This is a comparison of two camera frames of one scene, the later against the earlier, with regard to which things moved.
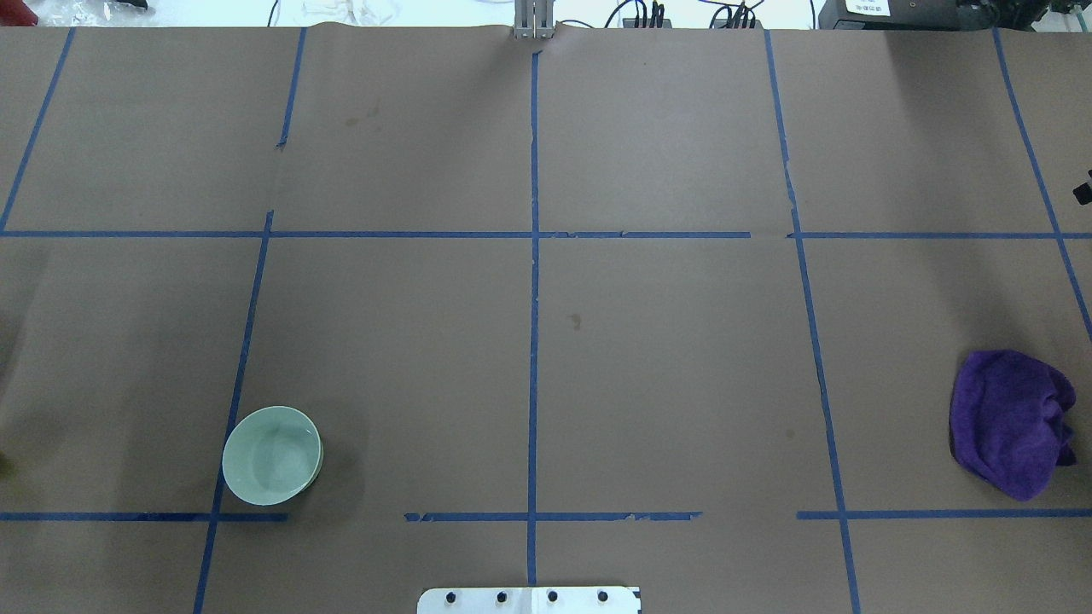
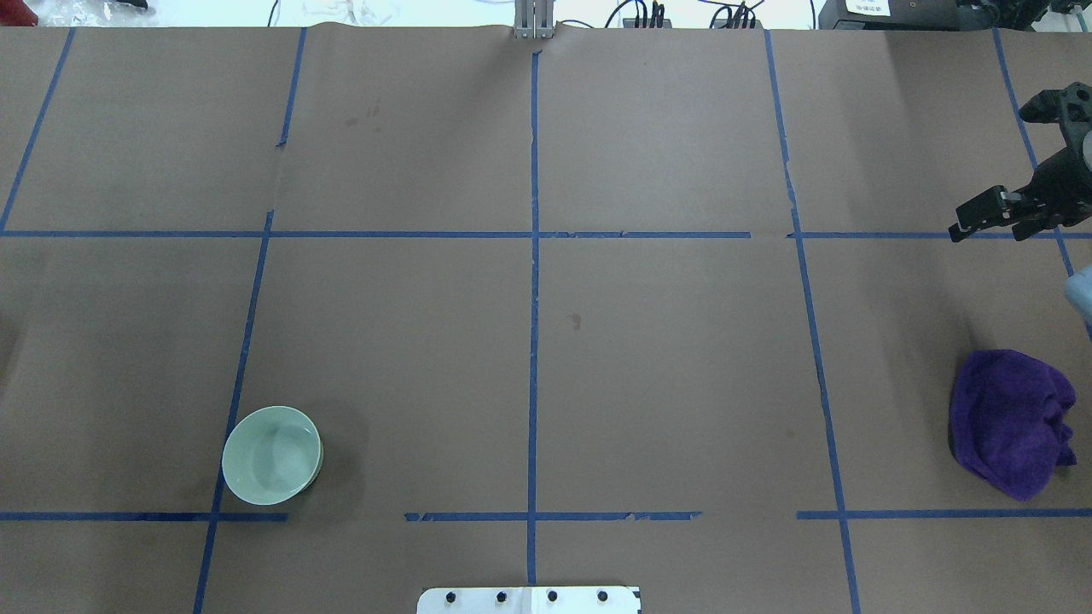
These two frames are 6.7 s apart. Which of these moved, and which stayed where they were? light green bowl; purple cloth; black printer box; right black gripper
Moved: right black gripper
Stayed: black printer box; purple cloth; light green bowl
